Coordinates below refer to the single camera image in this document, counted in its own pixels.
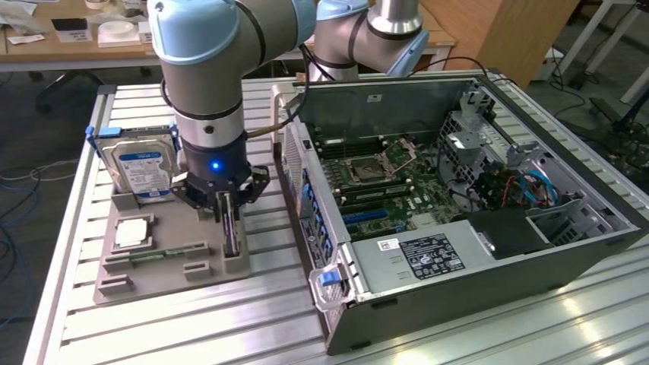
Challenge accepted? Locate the white round tape holder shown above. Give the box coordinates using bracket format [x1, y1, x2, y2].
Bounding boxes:
[96, 21, 143, 49]

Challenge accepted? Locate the silver disk bay cage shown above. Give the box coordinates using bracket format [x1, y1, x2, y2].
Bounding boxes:
[435, 109, 508, 183]

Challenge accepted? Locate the blue wire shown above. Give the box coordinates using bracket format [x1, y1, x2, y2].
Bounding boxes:
[520, 170, 559, 208]

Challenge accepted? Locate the CPU socket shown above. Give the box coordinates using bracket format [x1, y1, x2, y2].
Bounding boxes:
[344, 155, 390, 186]

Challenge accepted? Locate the grey parts rack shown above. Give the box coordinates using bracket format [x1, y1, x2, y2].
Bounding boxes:
[92, 182, 254, 305]

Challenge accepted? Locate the silver CPU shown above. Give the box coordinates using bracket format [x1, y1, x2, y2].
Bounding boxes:
[114, 219, 152, 246]

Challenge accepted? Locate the white paper label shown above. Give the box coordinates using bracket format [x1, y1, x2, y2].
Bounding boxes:
[6, 33, 47, 45]

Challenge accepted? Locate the metal socket cover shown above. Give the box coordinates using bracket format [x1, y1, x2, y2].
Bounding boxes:
[380, 136, 423, 178]

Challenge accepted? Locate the green motherboard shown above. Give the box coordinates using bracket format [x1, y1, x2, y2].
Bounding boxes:
[308, 127, 478, 240]

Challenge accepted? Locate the black open PC case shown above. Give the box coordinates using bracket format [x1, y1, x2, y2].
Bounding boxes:
[271, 71, 649, 357]

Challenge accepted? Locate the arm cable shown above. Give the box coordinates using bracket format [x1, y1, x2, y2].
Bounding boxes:
[243, 43, 336, 138]

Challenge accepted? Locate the green RAM stick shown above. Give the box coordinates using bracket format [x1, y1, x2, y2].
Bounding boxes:
[130, 245, 190, 263]

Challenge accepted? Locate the black equipment stand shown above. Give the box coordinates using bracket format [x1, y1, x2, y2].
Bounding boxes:
[588, 97, 649, 172]

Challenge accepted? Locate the installed RAM stick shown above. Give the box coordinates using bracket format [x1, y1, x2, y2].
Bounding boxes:
[338, 183, 411, 202]

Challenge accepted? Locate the red and black wire bundle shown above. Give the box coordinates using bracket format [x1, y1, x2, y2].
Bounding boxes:
[476, 167, 524, 210]

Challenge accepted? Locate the wooden cabinet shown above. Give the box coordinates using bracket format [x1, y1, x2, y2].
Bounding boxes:
[420, 0, 583, 88]

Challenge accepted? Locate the white box with black top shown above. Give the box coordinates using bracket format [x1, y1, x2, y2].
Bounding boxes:
[50, 17, 96, 43]

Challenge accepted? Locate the wooden desk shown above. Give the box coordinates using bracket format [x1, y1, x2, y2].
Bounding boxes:
[0, 0, 458, 73]

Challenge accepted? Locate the grey power supply unit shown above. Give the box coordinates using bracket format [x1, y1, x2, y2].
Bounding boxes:
[350, 219, 496, 296]

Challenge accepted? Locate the black chair base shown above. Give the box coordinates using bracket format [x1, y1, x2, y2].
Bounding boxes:
[30, 68, 106, 113]

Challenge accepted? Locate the clear plastic bag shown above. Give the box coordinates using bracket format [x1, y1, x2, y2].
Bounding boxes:
[0, 0, 42, 31]

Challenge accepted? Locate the white desk frame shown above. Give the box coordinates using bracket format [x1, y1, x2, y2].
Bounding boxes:
[555, 0, 649, 103]

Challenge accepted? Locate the hard disk with blue caddy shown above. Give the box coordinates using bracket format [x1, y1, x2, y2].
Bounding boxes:
[84, 122, 187, 206]

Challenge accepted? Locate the blue floor cable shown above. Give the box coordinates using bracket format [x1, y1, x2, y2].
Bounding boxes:
[0, 178, 50, 328]

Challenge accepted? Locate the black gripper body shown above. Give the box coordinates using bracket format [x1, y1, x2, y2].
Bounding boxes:
[180, 132, 254, 202]

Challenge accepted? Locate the blue expansion slot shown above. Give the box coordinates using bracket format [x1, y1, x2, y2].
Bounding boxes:
[343, 210, 387, 225]

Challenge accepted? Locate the silver chipset heatsink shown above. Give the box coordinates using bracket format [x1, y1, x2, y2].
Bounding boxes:
[408, 212, 440, 229]

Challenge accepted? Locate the black table cable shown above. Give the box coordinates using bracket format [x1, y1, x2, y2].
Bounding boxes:
[415, 56, 502, 81]

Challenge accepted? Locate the green graphics card with fan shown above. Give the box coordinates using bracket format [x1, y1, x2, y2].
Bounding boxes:
[215, 191, 244, 259]

